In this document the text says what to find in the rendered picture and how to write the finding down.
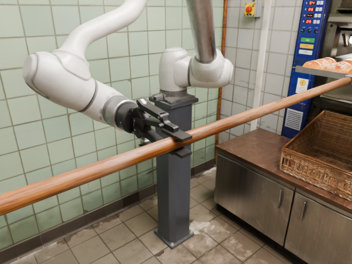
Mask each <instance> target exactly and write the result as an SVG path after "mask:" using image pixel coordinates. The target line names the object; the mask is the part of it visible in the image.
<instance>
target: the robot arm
mask: <svg viewBox="0 0 352 264"><path fill-rule="evenodd" d="M147 1H148V0H125V1H124V3H123V5H122V6H120V7H119V8H117V9H115V10H113V11H110V12H108V13H106V14H104V15H101V16H99V17H97V18H94V19H92V20H90V21H88V22H86V23H84V24H82V25H80V26H78V27H77V28H76V29H75V30H74V31H72V32H71V33H70V34H69V36H68V37H67V39H66V40H65V42H64V43H63V45H62V46H61V48H59V49H55V50H52V51H51V52H50V53H48V52H45V51H42V52H34V53H33V54H31V55H29V56H28V57H27V58H26V60H25V62H24V65H23V69H22V75H23V78H24V80H25V82H26V84H27V85H28V86H29V87H30V88H31V89H32V90H33V91H35V92H36V93H37V94H39V95H41V96H42V97H44V98H46V99H48V100H50V101H51V102H54V103H56V104H58V105H60V106H63V107H65V108H69V109H73V110H75V111H78V112H80V113H82V114H84V115H86V116H88V117H90V118H92V119H94V120H95V121H97V122H101V123H103V124H106V125H110V126H112V127H114V128H116V129H118V130H120V131H126V132H128V133H130V134H134V135H136V137H137V138H139V139H140V144H139V147H142V146H145V145H148V144H151V143H153V142H156V141H159V140H162V139H164V138H162V137H161V136H160V135H158V134H157V133H156V132H155V130H154V129H153V128H151V126H154V127H158V128H159V129H162V128H163V129H162V130H161V132H162V133H164V134H166V135H168V136H170V137H172V138H174V139H176V140H178V141H180V142H185V141H187V140H190V139H192V135H190V134H188V133H186V132H184V131H182V130H179V127H178V126H177V125H174V124H172V123H171V122H170V121H169V120H168V118H169V114H168V113H167V112H165V111H163V110H162V109H160V108H158V107H156V106H154V105H153V104H151V103H150V102H149V101H148V100H147V99H146V98H143V99H139V100H137V101H136V102H134V101H133V100H130V99H128V98H126V97H124V96H123V94H121V93H120V92H118V91H116V90H115V89H114V88H112V87H110V86H107V85H105V84H103V83H101V82H99V81H97V80H95V79H93V78H91V74H90V71H89V67H90V65H89V63H88V62H87V61H86V59H85V52H86V50H87V48H88V46H89V45H90V44H91V43H93V42H95V41H97V40H99V39H101V38H103V37H105V36H108V35H110V34H112V33H114V32H116V31H119V30H121V29H123V28H125V27H127V26H129V25H131V24H132V23H133V22H135V21H136V20H137V19H138V17H139V16H140V15H141V13H142V12H143V10H144V8H145V6H146V3H147ZM186 6H187V9H188V15H189V20H190V26H191V32H192V37H193V42H194V48H195V54H194V56H193V57H190V56H188V53H187V51H186V50H185V49H183V48H181V47H174V48H167V49H165V51H164V52H163V54H162V56H161V58H160V62H159V85H160V92H159V93H157V94H153V95H152V98H153V99H154V101H164V102H166V103H168V104H175V103H178V102H183V101H187V100H191V99H195V96H194V95H191V94H188V92H187V87H189V86H193V87H200V88H206V89H217V88H220V87H224V86H227V85H228V84H229V83H230V82H231V80H232V74H233V65H232V63H231V62H230V61H229V60H228V59H225V58H224V57H223V55H222V53H221V52H220V51H219V50H218V49H216V39H215V28H214V14H213V2H212V0H186ZM147 113H148V114H150V115H152V116H149V115H148V114H147ZM145 138H147V139H148V140H146V139H145ZM168 153H169V154H171V155H176V156H178V157H180V158H181V159H183V158H185V157H187V156H190V155H191V154H192V151H190V150H188V149H186V148H184V147H181V148H179V149H176V150H173V151H171V152H168ZM168 153H165V154H163V155H166V154H168ZM163 155H160V156H163Z"/></svg>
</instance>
